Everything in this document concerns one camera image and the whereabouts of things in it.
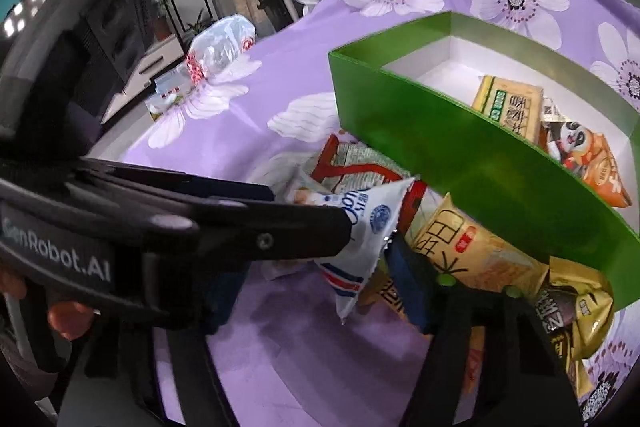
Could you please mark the white green small packet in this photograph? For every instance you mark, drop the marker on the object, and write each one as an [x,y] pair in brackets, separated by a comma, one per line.
[167,94]

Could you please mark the green cardboard box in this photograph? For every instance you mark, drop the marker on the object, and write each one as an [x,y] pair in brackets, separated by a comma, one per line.
[450,147]

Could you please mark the potted plant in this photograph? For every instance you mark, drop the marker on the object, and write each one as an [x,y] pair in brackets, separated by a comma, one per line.
[161,19]
[200,24]

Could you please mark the yellow green snack packet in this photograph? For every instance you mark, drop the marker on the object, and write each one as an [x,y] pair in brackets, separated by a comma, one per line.
[505,104]

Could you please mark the red white snack packet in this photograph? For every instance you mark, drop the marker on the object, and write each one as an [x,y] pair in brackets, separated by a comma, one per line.
[360,167]

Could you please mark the person's left hand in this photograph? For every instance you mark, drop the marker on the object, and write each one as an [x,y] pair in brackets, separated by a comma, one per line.
[67,319]

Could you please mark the purple floral tablecloth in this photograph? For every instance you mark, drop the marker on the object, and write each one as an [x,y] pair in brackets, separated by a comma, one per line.
[280,72]

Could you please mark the white television cabinet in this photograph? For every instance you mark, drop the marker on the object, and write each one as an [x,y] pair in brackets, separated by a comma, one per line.
[150,62]

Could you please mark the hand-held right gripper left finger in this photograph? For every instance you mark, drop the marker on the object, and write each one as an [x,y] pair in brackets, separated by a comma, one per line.
[222,297]

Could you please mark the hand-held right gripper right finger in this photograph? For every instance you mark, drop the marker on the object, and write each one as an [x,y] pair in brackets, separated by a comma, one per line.
[407,287]

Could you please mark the orange panda snack packet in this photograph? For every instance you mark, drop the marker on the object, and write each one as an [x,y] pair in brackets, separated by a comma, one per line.
[595,167]

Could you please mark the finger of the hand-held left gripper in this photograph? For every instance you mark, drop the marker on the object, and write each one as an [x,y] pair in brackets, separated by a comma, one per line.
[280,232]
[200,189]

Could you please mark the clear plastic bag red print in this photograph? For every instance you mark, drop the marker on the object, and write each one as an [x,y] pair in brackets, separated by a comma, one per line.
[222,47]

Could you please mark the gold dark snack packet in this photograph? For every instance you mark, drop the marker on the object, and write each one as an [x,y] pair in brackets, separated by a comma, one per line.
[570,312]

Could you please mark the white blue snack packet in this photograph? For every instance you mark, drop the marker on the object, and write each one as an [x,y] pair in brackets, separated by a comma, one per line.
[360,227]

